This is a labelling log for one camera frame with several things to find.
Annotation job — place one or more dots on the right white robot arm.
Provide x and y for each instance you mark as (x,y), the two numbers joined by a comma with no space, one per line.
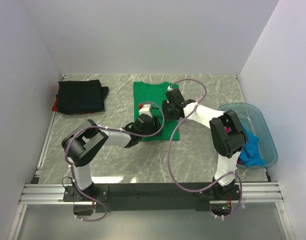
(228,136)

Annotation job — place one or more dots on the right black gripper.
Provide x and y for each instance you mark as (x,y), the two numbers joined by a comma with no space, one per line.
(166,104)

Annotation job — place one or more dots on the clear blue plastic bin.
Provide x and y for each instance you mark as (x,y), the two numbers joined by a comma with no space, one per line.
(252,118)

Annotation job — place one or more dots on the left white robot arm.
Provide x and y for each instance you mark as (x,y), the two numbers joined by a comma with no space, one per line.
(83,144)

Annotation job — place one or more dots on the blue t shirt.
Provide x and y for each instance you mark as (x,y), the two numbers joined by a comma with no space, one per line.
(250,154)

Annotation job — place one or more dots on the folded red t shirt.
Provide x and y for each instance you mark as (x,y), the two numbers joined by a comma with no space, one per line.
(57,106)

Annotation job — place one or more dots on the folded black t shirt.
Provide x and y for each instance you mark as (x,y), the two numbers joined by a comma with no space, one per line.
(82,97)

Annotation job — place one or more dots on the pink t shirt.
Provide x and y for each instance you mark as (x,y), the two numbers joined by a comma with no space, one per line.
(240,163)

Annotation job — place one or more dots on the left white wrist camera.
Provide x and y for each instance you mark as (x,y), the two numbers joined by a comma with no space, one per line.
(145,108)

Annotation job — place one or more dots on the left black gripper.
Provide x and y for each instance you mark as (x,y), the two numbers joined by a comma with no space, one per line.
(157,123)

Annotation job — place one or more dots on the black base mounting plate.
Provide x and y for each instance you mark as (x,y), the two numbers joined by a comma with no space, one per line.
(159,196)

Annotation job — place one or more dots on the green t shirt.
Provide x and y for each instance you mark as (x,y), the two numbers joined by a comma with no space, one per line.
(155,93)

